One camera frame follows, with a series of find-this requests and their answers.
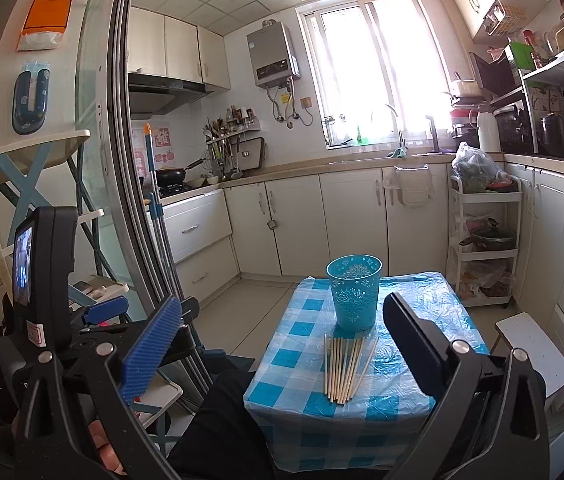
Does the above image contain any utensil drying rack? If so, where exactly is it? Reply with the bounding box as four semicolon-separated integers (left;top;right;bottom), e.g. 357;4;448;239
203;105;265;180

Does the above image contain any person left hand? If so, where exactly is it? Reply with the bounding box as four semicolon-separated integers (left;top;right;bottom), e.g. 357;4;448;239
88;420;125;476

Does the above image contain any white hanging trash bin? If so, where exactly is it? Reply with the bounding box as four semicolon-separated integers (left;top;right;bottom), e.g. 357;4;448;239
396;165;434;208

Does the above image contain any orange packaged item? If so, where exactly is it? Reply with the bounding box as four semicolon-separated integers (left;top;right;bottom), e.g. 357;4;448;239
17;0;72;52

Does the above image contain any plastic bag of vegetables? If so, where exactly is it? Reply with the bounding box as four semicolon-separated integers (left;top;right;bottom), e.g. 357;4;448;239
451;141;513;193

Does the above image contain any teal perforated plastic basket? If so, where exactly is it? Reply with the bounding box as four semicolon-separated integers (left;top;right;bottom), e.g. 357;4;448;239
326;255;383;333

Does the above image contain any mop with blue handle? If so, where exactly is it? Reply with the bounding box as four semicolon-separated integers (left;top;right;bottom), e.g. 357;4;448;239
143;122;211;396

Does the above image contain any grey gas water heater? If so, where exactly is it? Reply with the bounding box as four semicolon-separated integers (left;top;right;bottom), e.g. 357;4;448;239
247;20;300;89

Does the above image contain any blue packaged item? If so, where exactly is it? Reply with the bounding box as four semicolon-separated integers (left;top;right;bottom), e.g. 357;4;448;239
12;62;50;136

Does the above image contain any white rolling storage cart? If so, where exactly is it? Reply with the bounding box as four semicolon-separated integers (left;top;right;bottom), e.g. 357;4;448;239
446;174;523;308

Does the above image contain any wooden chopstick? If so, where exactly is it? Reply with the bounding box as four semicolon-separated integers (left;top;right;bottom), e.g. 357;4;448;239
349;337;379;400
333;338;346;403
322;334;329;399
343;337;364;404
337;339;357;405
327;337;338;402

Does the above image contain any black frying pan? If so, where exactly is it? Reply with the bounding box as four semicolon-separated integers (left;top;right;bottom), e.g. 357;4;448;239
156;158;205;186

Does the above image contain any blue white checkered tablecloth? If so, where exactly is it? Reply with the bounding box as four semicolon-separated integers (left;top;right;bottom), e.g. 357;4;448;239
243;271;490;474

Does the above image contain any dark pot on cart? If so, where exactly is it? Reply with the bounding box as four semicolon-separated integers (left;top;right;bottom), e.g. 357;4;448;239
459;218;517;252

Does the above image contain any kitchen faucet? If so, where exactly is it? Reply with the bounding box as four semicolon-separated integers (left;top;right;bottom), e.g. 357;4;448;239
425;115;442;153

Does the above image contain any white thermos jug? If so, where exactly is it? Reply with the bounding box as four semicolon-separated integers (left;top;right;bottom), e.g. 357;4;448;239
476;110;501;153

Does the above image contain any black range hood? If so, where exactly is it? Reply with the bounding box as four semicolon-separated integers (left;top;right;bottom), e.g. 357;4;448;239
128;73;209;119

